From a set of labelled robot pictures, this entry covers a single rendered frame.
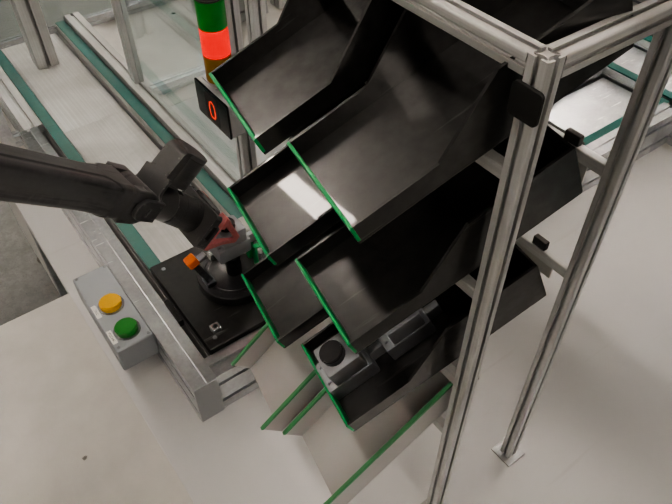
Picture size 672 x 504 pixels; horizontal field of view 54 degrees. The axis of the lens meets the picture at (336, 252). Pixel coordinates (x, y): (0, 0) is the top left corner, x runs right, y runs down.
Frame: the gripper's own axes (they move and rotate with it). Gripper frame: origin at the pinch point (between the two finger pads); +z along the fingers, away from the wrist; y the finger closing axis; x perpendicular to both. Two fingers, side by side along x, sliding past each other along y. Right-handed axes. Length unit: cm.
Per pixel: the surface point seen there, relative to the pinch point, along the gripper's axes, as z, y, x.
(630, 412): 45, -61, -18
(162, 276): 2.4, 8.3, 16.3
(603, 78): 91, 6, -81
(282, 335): -15.3, -32.7, -0.7
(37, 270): 69, 130, 89
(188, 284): 4.3, 3.5, 14.0
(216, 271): 6.0, 1.5, 8.8
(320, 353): -19.1, -40.8, -4.2
